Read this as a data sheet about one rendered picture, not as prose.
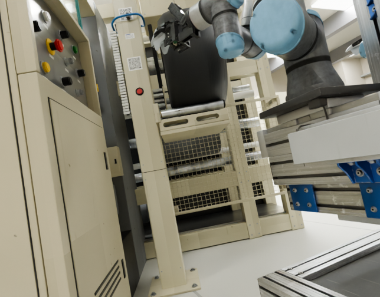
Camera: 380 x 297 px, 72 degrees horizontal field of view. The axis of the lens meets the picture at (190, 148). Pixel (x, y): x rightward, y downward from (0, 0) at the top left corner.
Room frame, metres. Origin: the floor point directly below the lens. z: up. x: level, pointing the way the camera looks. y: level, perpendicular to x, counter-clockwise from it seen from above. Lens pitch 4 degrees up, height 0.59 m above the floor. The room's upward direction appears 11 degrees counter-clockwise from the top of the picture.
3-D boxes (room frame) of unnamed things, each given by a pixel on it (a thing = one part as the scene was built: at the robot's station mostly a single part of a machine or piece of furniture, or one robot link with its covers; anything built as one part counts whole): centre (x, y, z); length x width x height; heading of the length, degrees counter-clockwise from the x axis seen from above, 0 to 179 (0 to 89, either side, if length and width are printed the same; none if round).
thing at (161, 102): (1.88, 0.20, 1.05); 0.20 x 0.15 x 0.30; 93
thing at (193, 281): (1.48, 0.22, 0.01); 0.27 x 0.27 x 0.02; 3
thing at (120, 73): (1.44, 0.30, 1.19); 0.05 x 0.04 x 0.48; 3
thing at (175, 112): (1.37, -0.05, 0.90); 0.35 x 0.05 x 0.05; 93
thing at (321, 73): (0.72, -0.37, 0.77); 0.15 x 0.15 x 0.10
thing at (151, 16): (1.81, -0.15, 1.71); 0.61 x 0.25 x 0.15; 93
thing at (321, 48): (0.72, -0.36, 0.88); 0.13 x 0.12 x 0.14; 139
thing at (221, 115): (1.37, -0.05, 0.84); 0.36 x 0.09 x 0.06; 93
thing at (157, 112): (1.50, 0.14, 0.90); 0.40 x 0.03 x 0.10; 3
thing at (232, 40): (0.73, -0.18, 0.94); 0.11 x 0.08 x 0.11; 139
